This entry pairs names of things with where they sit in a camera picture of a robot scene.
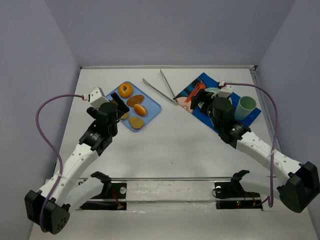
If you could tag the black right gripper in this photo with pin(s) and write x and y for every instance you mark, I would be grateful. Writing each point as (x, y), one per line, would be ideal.
(200, 98)

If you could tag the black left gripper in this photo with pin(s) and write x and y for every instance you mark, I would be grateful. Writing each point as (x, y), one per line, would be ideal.
(120, 102)

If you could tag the pale round bun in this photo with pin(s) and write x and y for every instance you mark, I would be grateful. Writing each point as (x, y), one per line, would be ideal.
(125, 116)

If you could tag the golden bread roll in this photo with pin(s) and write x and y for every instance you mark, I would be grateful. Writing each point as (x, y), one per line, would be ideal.
(140, 110)

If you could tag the round seeded bread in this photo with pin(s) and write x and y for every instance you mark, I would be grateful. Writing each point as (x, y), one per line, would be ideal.
(136, 122)

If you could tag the metal tongs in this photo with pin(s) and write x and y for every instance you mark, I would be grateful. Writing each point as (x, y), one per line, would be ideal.
(157, 79)

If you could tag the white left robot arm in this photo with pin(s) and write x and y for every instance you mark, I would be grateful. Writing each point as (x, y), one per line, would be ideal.
(50, 207)

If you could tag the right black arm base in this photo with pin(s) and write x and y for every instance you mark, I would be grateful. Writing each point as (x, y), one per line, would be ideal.
(230, 195)

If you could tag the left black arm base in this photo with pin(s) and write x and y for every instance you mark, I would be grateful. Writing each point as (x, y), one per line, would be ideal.
(112, 197)

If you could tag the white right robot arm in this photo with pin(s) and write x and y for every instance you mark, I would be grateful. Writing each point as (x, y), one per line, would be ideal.
(296, 183)

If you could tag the pale green plate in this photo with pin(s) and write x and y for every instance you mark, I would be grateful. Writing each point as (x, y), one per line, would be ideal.
(212, 90)

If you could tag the orange plastic fork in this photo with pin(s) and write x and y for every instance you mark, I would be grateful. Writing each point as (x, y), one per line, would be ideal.
(195, 91)

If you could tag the orange bagel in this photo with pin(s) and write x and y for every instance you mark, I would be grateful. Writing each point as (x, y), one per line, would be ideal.
(125, 90)

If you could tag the brown flat pastry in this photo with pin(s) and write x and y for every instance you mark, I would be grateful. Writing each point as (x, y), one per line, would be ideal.
(136, 99)

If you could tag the blue cartoon placemat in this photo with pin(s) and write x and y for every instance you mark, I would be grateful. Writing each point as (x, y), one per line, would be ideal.
(210, 83)

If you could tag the light blue tray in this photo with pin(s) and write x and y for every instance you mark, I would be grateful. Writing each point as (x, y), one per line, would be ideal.
(152, 107)

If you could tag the pale green cup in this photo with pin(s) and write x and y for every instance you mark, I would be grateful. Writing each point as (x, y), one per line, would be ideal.
(245, 106)

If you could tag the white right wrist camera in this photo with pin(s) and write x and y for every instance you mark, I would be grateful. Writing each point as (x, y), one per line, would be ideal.
(224, 91)

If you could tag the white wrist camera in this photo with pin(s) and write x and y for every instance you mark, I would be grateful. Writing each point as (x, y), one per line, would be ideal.
(224, 91)
(97, 98)

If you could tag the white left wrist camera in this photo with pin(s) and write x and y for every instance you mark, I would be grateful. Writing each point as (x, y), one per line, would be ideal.
(97, 98)

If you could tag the metal mounting rail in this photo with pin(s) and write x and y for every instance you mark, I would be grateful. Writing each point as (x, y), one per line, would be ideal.
(126, 179)

